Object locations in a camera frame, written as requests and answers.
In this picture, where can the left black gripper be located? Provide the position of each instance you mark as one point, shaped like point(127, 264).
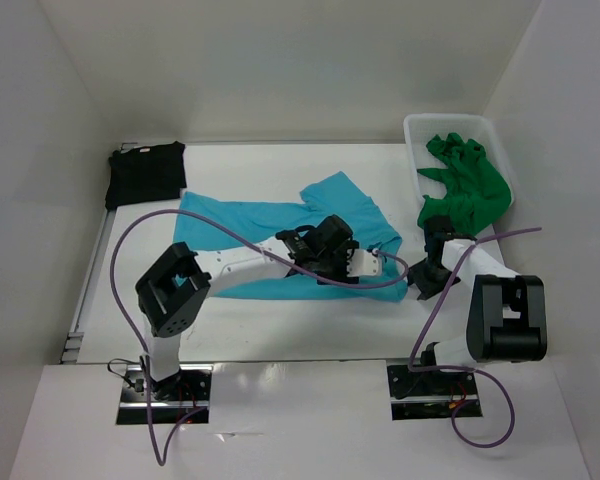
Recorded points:
point(341, 274)

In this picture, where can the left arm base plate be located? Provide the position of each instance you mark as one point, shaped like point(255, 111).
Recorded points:
point(171, 399)

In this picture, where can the light blue t-shirt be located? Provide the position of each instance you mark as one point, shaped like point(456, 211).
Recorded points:
point(257, 221)

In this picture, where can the white plastic basket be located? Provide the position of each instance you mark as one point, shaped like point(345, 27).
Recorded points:
point(420, 128)

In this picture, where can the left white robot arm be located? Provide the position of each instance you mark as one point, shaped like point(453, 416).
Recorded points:
point(172, 291)

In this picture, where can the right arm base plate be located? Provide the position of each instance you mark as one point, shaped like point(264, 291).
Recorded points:
point(430, 395)

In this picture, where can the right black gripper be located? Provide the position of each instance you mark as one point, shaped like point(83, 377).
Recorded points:
point(427, 288)

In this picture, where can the green t-shirt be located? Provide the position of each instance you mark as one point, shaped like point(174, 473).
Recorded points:
point(476, 193)

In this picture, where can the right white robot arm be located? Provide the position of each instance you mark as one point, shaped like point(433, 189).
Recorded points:
point(506, 321)

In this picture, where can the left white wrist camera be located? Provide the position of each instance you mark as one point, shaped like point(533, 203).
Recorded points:
point(363, 263)

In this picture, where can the black t-shirt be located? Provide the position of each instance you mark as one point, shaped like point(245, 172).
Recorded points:
point(146, 174)

